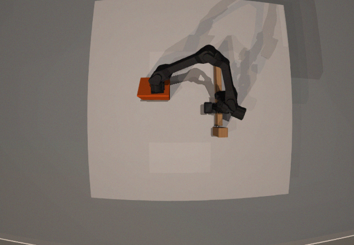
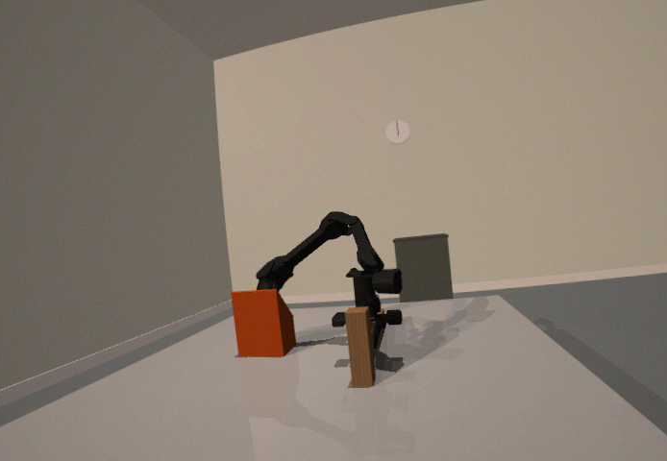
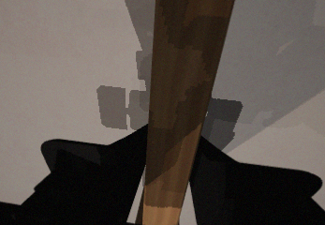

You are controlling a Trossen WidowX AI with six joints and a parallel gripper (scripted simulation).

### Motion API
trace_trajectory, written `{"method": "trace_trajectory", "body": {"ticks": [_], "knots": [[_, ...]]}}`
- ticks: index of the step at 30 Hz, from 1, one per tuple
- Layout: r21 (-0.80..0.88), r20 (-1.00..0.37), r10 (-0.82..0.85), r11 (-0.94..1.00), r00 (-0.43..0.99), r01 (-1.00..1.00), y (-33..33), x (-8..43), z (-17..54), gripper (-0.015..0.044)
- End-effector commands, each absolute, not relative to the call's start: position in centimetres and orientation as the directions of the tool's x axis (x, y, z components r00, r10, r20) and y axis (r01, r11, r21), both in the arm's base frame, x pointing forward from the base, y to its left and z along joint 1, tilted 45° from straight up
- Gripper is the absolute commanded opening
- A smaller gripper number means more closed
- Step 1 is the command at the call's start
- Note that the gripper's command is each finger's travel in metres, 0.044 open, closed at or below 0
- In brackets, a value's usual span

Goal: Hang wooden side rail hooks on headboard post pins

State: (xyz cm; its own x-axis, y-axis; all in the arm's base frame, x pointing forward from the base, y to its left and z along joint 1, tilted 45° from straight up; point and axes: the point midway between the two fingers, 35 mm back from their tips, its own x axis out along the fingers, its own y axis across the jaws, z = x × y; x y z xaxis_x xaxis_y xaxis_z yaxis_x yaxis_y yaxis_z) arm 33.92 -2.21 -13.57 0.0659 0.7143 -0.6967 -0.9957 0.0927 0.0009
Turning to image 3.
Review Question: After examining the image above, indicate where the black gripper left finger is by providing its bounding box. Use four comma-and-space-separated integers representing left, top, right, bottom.
40, 124, 148, 222

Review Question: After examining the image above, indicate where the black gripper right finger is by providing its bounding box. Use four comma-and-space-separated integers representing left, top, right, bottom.
189, 135, 323, 225

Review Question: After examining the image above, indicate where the long wooden board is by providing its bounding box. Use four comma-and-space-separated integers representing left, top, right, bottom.
142, 0, 235, 225

